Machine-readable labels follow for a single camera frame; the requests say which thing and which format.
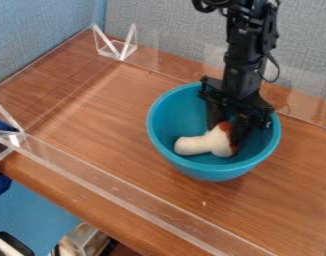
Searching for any white brown toy mushroom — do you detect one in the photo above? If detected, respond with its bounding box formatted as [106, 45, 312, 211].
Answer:
[174, 121, 238, 158]

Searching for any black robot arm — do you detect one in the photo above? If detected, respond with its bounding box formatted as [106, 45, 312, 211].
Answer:
[192, 0, 281, 146]

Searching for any clear acrylic front barrier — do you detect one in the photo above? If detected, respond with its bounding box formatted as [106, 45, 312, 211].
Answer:
[2, 133, 277, 256]

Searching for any black white object below table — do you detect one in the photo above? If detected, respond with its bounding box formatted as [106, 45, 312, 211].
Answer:
[0, 231, 35, 256]

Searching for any clear acrylic back barrier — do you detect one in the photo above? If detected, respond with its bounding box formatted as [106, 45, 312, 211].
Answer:
[91, 23, 326, 132]

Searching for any clear box below table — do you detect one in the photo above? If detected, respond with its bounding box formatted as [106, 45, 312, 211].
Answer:
[49, 222, 111, 256]

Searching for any clear acrylic barrier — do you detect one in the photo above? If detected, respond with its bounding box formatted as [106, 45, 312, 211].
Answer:
[2, 133, 277, 256]
[91, 23, 326, 132]

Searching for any clear acrylic corner bracket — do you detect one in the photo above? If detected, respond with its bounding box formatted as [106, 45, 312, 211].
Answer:
[91, 23, 138, 61]

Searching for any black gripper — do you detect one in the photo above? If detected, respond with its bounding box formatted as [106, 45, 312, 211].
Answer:
[198, 76, 274, 150]

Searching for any blue plastic bowl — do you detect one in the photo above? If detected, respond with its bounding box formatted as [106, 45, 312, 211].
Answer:
[146, 83, 282, 182]

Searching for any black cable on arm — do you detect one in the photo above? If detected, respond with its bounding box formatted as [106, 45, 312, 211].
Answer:
[257, 49, 282, 84]

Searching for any clear acrylic left bracket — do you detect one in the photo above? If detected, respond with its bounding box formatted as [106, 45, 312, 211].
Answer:
[0, 104, 26, 161]

